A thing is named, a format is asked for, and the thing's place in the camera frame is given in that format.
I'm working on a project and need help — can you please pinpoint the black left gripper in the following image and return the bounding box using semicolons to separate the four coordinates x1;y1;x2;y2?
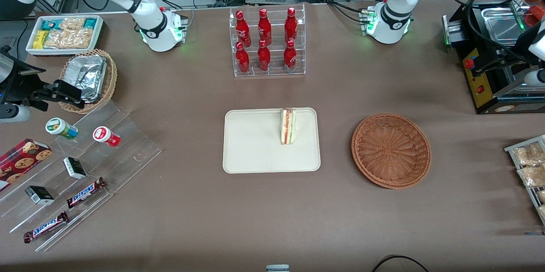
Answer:
473;36;535;78

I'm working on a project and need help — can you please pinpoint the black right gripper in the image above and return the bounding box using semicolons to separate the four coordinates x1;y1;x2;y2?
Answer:
0;46;85;112

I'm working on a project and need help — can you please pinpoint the triangular sandwich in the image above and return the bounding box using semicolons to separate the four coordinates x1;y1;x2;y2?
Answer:
280;108;296;146

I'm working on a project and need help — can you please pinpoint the oval light wicker basket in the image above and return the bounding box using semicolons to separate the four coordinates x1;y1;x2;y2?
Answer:
58;49;118;115

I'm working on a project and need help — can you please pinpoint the round brown wicker basket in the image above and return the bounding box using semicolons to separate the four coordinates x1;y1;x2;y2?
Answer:
351;113;432;190

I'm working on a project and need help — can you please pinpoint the cream plastic tray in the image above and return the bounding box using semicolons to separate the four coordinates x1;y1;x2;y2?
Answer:
223;107;321;174

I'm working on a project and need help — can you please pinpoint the black food warmer machine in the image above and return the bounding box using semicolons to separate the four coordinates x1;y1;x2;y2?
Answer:
442;0;545;115

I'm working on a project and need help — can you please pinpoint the silver foil container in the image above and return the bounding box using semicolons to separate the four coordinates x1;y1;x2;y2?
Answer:
63;54;107;103

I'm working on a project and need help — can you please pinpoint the green lid yogurt cup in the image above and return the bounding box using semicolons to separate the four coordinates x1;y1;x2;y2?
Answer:
45;117;79;140

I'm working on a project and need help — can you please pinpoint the steel food pan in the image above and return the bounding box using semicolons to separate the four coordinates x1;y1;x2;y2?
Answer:
480;6;532;47

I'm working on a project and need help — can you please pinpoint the red lid yogurt cup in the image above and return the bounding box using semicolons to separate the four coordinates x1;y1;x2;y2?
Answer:
92;126;121;148

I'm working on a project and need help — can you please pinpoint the large clear cracker bag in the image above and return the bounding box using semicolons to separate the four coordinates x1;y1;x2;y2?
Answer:
43;28;94;49

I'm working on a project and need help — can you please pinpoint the yellow snack packet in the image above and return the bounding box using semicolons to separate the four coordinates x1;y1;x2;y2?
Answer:
33;30;49;50

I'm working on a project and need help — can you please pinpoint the small black carton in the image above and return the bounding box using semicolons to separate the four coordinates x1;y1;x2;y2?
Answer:
24;185;55;206
63;156;87;180

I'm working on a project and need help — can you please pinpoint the white rectangular snack bin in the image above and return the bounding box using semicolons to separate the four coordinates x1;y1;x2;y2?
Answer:
26;15;105;57

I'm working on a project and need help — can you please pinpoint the small clear cracker bag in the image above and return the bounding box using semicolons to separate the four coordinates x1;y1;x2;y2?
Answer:
59;17;86;31

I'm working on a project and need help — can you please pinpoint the red sausage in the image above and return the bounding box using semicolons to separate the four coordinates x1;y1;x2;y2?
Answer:
528;4;545;26

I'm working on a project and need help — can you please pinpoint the clear acrylic stepped stand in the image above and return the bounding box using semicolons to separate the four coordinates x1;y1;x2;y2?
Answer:
0;100;163;252

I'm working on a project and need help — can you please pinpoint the red cookie box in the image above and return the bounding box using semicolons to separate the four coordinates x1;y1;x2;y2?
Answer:
0;138;53;192

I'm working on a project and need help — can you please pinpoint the snickers chocolate bar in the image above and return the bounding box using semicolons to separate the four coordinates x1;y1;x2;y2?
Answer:
23;211;69;244
66;177;107;209

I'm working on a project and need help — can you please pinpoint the red cola bottle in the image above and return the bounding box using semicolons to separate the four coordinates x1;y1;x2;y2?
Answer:
257;40;272;72
283;39;298;71
235;42;251;74
235;10;252;48
257;9;273;46
284;7;298;45

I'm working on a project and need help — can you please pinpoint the clear acrylic bottle rack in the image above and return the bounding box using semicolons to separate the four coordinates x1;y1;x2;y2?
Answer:
229;3;307;78

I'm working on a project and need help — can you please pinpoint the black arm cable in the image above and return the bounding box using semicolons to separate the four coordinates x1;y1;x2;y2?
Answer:
439;0;537;66

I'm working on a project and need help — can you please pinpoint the grey wire rack tray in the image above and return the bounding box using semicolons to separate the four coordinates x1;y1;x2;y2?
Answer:
504;135;545;226

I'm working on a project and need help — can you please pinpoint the black floor cable loop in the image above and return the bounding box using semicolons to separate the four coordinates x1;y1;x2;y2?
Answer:
371;255;429;272

